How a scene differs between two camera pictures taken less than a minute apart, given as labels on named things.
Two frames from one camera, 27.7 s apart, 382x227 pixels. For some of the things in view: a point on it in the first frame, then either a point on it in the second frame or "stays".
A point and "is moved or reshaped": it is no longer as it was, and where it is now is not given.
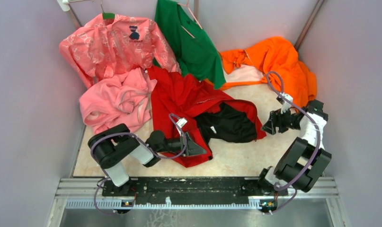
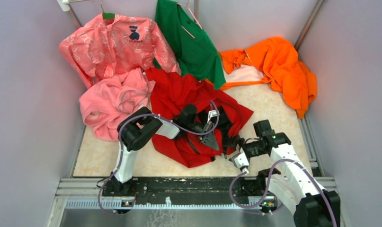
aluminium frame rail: [95, 187] stays
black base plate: [193, 190] stays
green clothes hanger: [107, 15] stays
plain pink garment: [123, 99] stays
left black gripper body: [176, 144] → [200, 127]
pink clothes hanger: [187, 4] stays
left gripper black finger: [192, 148] → [210, 139]
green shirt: [195, 53] stays
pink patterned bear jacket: [106, 48] stays
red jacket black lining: [211, 115] is moved or reshaped
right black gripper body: [288, 121] → [253, 148]
